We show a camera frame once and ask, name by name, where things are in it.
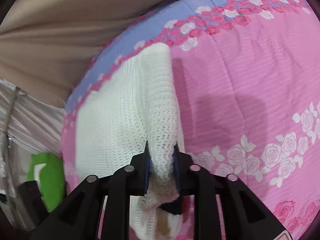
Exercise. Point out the white striped fabric cover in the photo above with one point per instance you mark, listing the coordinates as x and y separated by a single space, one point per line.
28 127

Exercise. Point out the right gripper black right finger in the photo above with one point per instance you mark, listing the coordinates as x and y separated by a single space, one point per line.
224 207

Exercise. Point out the green plastic stool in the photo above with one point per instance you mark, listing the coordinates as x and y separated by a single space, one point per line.
47 170

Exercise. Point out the pink floral bed quilt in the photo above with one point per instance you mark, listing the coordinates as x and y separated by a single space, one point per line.
246 77

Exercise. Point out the cream knitted sweater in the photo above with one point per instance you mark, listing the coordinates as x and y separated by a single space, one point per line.
136 108

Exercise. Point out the beige curtain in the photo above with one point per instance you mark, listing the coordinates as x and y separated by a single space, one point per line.
46 45

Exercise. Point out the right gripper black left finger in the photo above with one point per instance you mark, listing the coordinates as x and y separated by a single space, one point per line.
99 208

